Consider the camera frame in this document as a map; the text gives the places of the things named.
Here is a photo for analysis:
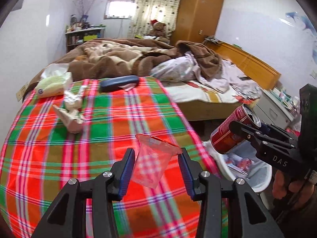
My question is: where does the green tissue pack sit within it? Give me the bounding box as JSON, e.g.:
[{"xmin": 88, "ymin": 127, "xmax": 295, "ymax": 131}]
[{"xmin": 35, "ymin": 63, "xmax": 73, "ymax": 98}]

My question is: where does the mattress with floral sheet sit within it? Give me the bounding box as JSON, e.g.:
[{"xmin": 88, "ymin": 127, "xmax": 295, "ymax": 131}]
[{"xmin": 162, "ymin": 81, "xmax": 254, "ymax": 121}]

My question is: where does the beige paper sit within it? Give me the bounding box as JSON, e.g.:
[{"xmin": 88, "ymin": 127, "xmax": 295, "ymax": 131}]
[{"xmin": 53, "ymin": 105, "xmax": 85, "ymax": 134}]

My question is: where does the person right hand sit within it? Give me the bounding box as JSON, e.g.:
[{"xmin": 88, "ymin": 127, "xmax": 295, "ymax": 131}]
[{"xmin": 272, "ymin": 170, "xmax": 315, "ymax": 209}]

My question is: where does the wall power outlet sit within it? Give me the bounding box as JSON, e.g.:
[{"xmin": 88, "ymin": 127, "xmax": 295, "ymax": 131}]
[{"xmin": 16, "ymin": 82, "xmax": 29, "ymax": 102}]

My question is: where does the clear plastic cup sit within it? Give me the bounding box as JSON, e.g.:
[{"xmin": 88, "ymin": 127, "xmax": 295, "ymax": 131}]
[{"xmin": 132, "ymin": 134, "xmax": 182, "ymax": 189}]

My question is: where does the small window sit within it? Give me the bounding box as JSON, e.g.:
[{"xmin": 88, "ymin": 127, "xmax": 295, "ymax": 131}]
[{"xmin": 104, "ymin": 0, "xmax": 137, "ymax": 19}]

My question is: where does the white floral duvet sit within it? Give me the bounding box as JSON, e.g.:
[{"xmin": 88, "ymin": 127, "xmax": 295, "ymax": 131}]
[{"xmin": 149, "ymin": 52, "xmax": 263, "ymax": 102}]

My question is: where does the grey drawer cabinet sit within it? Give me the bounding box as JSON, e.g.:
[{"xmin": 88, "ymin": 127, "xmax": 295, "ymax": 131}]
[{"xmin": 253, "ymin": 90, "xmax": 294, "ymax": 130}]

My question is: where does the red drink can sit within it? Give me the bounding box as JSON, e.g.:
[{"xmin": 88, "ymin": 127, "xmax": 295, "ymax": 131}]
[{"xmin": 211, "ymin": 104, "xmax": 262, "ymax": 154}]

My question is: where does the white mesh trash bin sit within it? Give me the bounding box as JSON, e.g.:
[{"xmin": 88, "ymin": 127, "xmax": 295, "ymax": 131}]
[{"xmin": 202, "ymin": 140, "xmax": 272, "ymax": 193}]

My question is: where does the brown fleece blanket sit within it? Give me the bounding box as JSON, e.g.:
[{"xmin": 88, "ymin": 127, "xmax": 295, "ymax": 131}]
[{"xmin": 22, "ymin": 38, "xmax": 222, "ymax": 100}]

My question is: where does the wooden headboard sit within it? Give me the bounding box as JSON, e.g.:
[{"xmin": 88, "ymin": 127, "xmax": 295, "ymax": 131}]
[{"xmin": 205, "ymin": 41, "xmax": 281, "ymax": 90}]

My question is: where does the wooden wardrobe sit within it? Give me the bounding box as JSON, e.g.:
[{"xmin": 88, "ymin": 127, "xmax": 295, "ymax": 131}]
[{"xmin": 170, "ymin": 0, "xmax": 224, "ymax": 46}]

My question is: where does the patterned curtain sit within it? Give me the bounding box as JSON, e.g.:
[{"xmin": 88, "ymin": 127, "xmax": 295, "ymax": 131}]
[{"xmin": 128, "ymin": 0, "xmax": 180, "ymax": 38}]

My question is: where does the brown teddy bear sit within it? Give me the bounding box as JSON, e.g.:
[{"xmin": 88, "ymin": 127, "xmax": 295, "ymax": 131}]
[{"xmin": 148, "ymin": 19, "xmax": 170, "ymax": 44}]

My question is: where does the dark blue glasses case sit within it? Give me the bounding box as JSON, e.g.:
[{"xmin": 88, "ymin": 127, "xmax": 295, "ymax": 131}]
[{"xmin": 99, "ymin": 75, "xmax": 140, "ymax": 92}]

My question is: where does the printed snack wrapper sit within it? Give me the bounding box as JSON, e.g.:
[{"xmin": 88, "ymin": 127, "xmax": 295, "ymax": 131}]
[{"xmin": 64, "ymin": 85, "xmax": 87, "ymax": 111}]

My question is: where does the plaid red green cloth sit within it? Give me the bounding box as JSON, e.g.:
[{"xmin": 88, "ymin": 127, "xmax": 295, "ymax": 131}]
[{"xmin": 1, "ymin": 77, "xmax": 219, "ymax": 237}]

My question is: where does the dried branch vase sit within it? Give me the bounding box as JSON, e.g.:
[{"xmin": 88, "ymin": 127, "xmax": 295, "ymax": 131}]
[{"xmin": 73, "ymin": 0, "xmax": 96, "ymax": 23}]

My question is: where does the cluttered shelf unit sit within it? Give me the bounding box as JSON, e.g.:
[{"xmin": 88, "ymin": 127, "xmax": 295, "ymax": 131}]
[{"xmin": 65, "ymin": 25, "xmax": 106, "ymax": 52}]

